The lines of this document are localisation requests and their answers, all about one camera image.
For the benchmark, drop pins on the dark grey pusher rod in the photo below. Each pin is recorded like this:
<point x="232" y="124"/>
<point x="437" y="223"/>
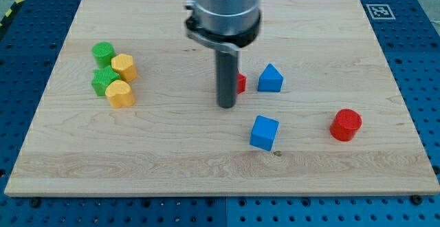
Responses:
<point x="226" y="79"/>

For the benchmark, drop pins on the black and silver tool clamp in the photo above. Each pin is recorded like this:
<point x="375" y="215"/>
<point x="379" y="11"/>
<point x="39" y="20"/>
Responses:
<point x="226" y="28"/>

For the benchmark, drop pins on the red star block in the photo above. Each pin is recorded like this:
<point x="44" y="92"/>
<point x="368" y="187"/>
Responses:
<point x="241" y="83"/>

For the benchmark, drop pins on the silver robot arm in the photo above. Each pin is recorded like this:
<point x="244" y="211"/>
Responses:
<point x="224" y="26"/>

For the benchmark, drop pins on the blue triangle block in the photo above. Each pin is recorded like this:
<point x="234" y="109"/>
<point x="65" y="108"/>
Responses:
<point x="270" y="80"/>

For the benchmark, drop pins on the green star block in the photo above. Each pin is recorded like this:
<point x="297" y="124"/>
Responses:
<point x="102" y="78"/>

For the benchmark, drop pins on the blue cube block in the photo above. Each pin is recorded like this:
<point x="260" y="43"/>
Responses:
<point x="263" y="133"/>

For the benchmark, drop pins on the yellow hexagon block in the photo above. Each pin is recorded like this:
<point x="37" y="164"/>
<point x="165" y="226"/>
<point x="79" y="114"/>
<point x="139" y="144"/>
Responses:
<point x="124" y="65"/>

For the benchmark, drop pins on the wooden board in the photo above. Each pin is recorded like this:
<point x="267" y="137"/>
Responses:
<point x="176" y="141"/>

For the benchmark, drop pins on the yellow heart block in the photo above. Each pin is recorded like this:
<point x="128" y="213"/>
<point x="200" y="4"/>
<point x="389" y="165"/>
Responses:
<point x="119" y="94"/>

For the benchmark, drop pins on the green cylinder block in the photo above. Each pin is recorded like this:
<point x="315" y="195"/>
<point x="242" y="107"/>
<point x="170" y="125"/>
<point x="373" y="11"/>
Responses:
<point x="103" y="52"/>

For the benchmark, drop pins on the red cylinder block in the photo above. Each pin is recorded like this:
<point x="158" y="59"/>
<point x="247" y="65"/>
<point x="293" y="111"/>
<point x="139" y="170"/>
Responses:
<point x="345" y="125"/>

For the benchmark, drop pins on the white fiducial marker tag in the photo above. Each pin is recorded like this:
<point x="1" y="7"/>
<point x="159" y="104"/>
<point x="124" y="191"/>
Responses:
<point x="380" y="11"/>

